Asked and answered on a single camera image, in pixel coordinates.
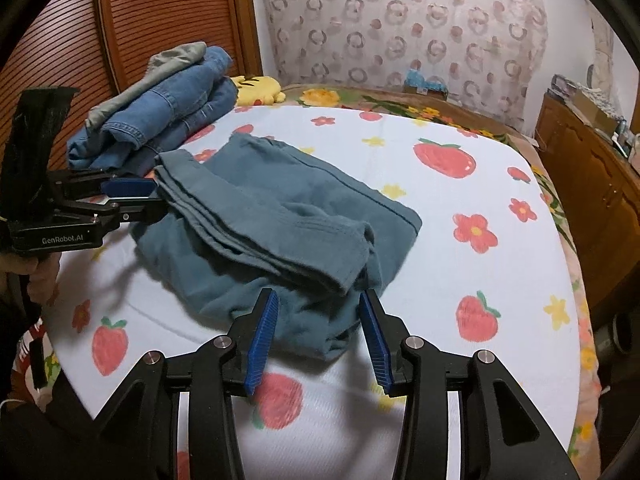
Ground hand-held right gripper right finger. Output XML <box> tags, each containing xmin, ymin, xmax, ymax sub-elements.
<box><xmin>358</xmin><ymin>287</ymin><xmax>581</xmax><ymax>480</ymax></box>

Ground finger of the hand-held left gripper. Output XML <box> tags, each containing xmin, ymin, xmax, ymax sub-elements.
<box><xmin>90</xmin><ymin>194</ymin><xmax>168</xmax><ymax>226</ymax></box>
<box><xmin>62</xmin><ymin>169</ymin><xmax>160</xmax><ymax>200</ymax></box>

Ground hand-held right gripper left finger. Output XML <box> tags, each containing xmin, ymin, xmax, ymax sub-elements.
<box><xmin>92</xmin><ymin>287</ymin><xmax>280</xmax><ymax>480</ymax></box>

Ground teal pants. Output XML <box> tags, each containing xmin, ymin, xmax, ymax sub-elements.
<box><xmin>129</xmin><ymin>132</ymin><xmax>423</xmax><ymax>361</ymax></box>

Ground person's left hand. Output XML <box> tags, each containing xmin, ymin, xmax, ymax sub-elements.
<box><xmin>22</xmin><ymin>252</ymin><xmax>63</xmax><ymax>306</ymax></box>

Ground folded blue denim jeans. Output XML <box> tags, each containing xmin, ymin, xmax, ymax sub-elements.
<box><xmin>66</xmin><ymin>46</ymin><xmax>238</xmax><ymax>171</ymax></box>

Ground folded grey garment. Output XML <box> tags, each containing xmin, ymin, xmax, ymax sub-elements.
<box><xmin>84</xmin><ymin>41</ymin><xmax>208</xmax><ymax>131</ymax></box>

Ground red printed cloth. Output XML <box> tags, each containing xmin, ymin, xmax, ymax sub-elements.
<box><xmin>10</xmin><ymin>322</ymin><xmax>51</xmax><ymax>401</ymax></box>

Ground strawberry printed bed sheet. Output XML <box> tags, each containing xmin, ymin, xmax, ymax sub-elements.
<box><xmin>42</xmin><ymin>101</ymin><xmax>588</xmax><ymax>480</ymax></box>

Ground yellow plush toy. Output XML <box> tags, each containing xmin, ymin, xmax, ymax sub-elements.
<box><xmin>230</xmin><ymin>75</ymin><xmax>286</xmax><ymax>107</ymax></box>

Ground wooden louvred wardrobe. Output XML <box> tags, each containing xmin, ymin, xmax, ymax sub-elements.
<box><xmin>0</xmin><ymin>0</ymin><xmax>263</xmax><ymax>186</ymax></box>

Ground floral blanket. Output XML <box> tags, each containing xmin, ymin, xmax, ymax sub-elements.
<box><xmin>280</xmin><ymin>82</ymin><xmax>603</xmax><ymax>461</ymax></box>

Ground grey trash bin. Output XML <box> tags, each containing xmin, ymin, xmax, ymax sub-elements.
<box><xmin>597</xmin><ymin>310</ymin><xmax>636</xmax><ymax>356</ymax></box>

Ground cardboard box with teal contents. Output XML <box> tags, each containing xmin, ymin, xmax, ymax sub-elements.
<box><xmin>402</xmin><ymin>67</ymin><xmax>448</xmax><ymax>98</ymax></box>

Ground wooden sideboard cabinet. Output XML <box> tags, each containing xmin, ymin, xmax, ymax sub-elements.
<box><xmin>535</xmin><ymin>92</ymin><xmax>640</xmax><ymax>311</ymax></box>

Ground circle patterned sheer curtain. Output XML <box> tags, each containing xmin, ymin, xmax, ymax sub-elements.
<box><xmin>257</xmin><ymin>0</ymin><xmax>551</xmax><ymax>133</ymax></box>

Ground colourful small bag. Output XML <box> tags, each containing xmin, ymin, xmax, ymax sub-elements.
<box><xmin>550</xmin><ymin>74</ymin><xmax>583</xmax><ymax>98</ymax></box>

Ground open cardboard box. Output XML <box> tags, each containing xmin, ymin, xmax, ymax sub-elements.
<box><xmin>575</xmin><ymin>85</ymin><xmax>626</xmax><ymax>133</ymax></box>

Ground tied beige curtain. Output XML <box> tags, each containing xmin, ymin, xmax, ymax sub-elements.
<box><xmin>587</xmin><ymin>15</ymin><xmax>626</xmax><ymax>91</ymax></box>

